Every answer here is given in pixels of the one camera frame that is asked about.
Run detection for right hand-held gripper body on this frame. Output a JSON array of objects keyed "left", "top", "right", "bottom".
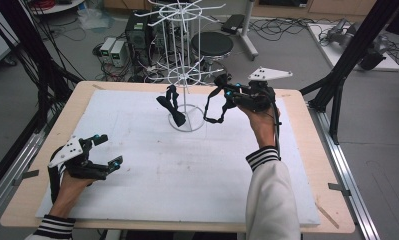
[{"left": 235, "top": 67, "right": 294, "bottom": 113}]

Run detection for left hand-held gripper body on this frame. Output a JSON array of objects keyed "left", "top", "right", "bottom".
[{"left": 47, "top": 134, "right": 110, "bottom": 182}]

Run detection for black bow tie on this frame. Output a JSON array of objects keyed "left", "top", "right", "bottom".
[
  {"left": 202, "top": 73, "right": 242, "bottom": 125},
  {"left": 155, "top": 84, "right": 187, "bottom": 128}
]

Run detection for white wire display rack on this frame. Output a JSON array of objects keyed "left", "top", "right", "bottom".
[{"left": 134, "top": 0, "right": 227, "bottom": 133}]

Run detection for person's right hand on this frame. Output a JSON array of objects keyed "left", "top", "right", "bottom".
[{"left": 238, "top": 102, "right": 282, "bottom": 150}]

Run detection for person's left hand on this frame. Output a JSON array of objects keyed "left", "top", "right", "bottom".
[{"left": 48, "top": 172, "right": 97, "bottom": 219}]

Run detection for white foam mat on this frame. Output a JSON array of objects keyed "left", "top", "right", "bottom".
[{"left": 35, "top": 89, "right": 321, "bottom": 228}]

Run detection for black round stool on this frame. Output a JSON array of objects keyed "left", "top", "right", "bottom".
[{"left": 190, "top": 31, "right": 235, "bottom": 86}]

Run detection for black flat box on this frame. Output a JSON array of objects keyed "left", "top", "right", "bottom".
[{"left": 220, "top": 13, "right": 245, "bottom": 35}]

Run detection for white floor platform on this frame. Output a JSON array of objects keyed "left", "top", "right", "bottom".
[{"left": 307, "top": 22, "right": 399, "bottom": 73}]

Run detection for grey power supply unit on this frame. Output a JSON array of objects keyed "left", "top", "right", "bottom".
[
  {"left": 109, "top": 39, "right": 130, "bottom": 68},
  {"left": 99, "top": 36, "right": 117, "bottom": 64}
]

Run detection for black computer tower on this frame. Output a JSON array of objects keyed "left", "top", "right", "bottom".
[{"left": 124, "top": 10, "right": 155, "bottom": 66}]

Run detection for clear plastic bag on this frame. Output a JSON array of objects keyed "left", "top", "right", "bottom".
[{"left": 77, "top": 8, "right": 115, "bottom": 31}]

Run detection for thin wooden stick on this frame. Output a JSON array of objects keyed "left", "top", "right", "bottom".
[{"left": 315, "top": 202, "right": 340, "bottom": 230}]

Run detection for round white table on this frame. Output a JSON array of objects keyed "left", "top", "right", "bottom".
[{"left": 30, "top": 0, "right": 86, "bottom": 16}]

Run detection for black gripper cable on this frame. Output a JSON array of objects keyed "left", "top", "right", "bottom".
[
  {"left": 47, "top": 146, "right": 67, "bottom": 205},
  {"left": 269, "top": 89, "right": 283, "bottom": 160}
]

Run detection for metal bracket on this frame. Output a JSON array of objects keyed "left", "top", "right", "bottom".
[
  {"left": 327, "top": 182, "right": 352, "bottom": 198},
  {"left": 13, "top": 169, "right": 41, "bottom": 187}
]

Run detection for aluminium rail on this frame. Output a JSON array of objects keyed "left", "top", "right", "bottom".
[
  {"left": 0, "top": 129, "right": 51, "bottom": 224},
  {"left": 308, "top": 103, "right": 381, "bottom": 240}
]

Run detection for white stand post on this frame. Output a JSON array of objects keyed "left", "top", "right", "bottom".
[{"left": 236, "top": 0, "right": 260, "bottom": 62}]

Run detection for bundle of floor cables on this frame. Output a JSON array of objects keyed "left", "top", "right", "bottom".
[{"left": 248, "top": 16, "right": 325, "bottom": 43}]

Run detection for black metal frame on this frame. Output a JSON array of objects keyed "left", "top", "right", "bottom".
[
  {"left": 0, "top": 0, "right": 85, "bottom": 198},
  {"left": 300, "top": 0, "right": 399, "bottom": 146}
]

